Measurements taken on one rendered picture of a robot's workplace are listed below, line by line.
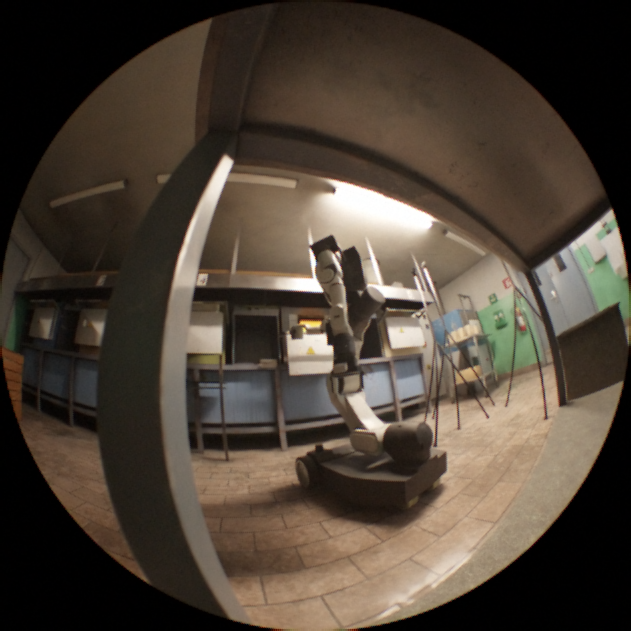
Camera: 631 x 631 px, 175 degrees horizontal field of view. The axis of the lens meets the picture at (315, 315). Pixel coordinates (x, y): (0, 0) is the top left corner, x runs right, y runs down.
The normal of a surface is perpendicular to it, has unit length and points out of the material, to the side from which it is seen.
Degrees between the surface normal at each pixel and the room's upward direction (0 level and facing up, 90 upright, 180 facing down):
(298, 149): 180
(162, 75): 180
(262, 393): 90
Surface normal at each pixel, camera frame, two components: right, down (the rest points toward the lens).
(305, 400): 0.31, -0.39
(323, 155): 0.11, 0.92
